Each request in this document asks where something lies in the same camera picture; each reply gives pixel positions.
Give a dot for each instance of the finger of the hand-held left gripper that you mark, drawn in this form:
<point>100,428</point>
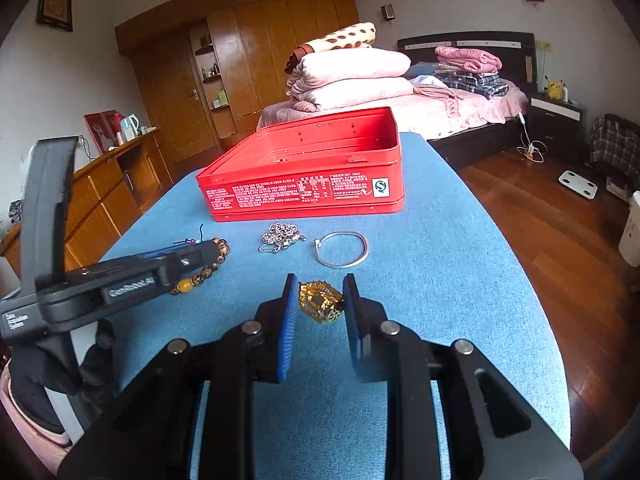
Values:
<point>157,254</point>
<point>185,260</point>

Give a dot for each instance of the bedside wall socket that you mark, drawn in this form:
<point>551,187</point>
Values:
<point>544,45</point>

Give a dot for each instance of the small wall box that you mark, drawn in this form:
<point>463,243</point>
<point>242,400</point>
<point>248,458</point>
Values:
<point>388,12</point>

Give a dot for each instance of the dark nightstand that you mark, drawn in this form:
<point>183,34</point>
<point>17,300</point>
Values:
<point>555,125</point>

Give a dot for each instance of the pink folded quilt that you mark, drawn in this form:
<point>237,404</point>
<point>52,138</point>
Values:
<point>350,65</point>
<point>360,92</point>

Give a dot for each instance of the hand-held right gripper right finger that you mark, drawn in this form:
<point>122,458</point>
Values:
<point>354,325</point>

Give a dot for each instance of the light blue kettle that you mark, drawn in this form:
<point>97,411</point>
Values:
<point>131,127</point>

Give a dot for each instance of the spotted cream blanket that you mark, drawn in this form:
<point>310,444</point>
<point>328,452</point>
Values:
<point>345,37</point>

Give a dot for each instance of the pink folded blanket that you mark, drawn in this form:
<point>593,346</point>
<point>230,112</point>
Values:
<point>467,59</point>

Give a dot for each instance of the person's left hand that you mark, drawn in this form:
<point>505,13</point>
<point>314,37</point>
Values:
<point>97,360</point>

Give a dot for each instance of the framed wall picture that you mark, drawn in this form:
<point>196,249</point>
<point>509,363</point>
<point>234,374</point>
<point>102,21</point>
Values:
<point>55,2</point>

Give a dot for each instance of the white cloth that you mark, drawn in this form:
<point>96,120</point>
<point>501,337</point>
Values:
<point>427,80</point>

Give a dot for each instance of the yellow plush toy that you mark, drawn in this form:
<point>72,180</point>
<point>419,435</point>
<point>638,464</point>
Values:
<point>554,89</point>

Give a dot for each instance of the stack of plaid clothes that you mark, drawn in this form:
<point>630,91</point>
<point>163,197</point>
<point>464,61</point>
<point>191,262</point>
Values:
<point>475,85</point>

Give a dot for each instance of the wooden sideboard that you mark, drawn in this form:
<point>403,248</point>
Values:
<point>100,195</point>

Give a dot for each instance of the dark wooden headboard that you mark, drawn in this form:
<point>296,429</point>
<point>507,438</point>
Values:
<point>465,40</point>

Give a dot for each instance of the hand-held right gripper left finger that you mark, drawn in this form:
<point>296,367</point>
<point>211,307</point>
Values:
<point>287,332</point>

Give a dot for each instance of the person's left forearm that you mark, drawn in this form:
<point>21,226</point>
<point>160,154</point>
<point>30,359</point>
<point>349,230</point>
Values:
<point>30,452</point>

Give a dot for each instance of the wooden door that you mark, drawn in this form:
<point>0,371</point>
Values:
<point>185,110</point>

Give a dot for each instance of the silver bangle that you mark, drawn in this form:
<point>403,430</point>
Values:
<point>330,263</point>

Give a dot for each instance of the white bathroom scale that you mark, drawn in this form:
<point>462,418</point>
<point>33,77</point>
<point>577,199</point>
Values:
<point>577,185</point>

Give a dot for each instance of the bed with pink sheet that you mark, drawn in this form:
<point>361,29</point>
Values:
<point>450,110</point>

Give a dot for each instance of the red photo frame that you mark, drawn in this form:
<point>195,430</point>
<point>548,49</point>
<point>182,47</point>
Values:
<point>100,132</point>

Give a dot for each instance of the chair with plaid cloth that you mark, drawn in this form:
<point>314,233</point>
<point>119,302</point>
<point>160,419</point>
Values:
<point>617,145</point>

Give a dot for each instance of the wooden wardrobe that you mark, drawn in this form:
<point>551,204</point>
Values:
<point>270,35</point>

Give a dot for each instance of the red tin box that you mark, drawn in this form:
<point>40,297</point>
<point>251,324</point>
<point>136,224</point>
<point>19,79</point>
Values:
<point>280,180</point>

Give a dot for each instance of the gold ornament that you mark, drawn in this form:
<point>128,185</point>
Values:
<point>320,305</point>

